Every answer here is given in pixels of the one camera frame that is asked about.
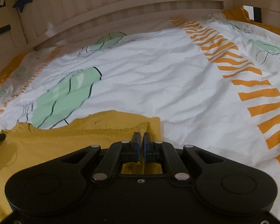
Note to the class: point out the wooden bed frame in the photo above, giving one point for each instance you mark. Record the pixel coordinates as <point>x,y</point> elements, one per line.
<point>107,4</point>

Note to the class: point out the white printed duvet cover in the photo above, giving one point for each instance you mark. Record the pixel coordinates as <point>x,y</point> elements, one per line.
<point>165,74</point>

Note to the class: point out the dark blue star decoration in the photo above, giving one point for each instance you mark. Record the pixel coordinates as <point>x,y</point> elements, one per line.
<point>23,0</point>

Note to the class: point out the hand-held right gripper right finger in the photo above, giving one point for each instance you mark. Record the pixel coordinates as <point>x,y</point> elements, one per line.
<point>146,150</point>

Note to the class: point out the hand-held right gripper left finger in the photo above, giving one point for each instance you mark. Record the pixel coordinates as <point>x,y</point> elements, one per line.
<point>137,149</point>

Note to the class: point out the mustard yellow knit sweater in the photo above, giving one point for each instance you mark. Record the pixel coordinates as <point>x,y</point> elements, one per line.
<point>60,142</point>

